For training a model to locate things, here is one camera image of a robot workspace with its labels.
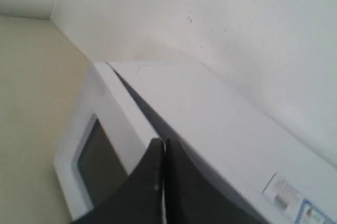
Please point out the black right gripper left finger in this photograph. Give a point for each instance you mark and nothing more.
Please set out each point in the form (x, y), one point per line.
(139, 199)

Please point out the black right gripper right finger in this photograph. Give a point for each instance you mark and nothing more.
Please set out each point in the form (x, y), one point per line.
(191, 198)

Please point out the white microwave door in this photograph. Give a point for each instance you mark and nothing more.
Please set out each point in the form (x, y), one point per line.
(106, 137)

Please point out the white microwave oven body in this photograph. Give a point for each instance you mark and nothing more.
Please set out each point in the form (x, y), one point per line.
(237, 147)

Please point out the white and blue label sticker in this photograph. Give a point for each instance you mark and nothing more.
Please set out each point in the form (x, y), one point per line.
(296, 207)

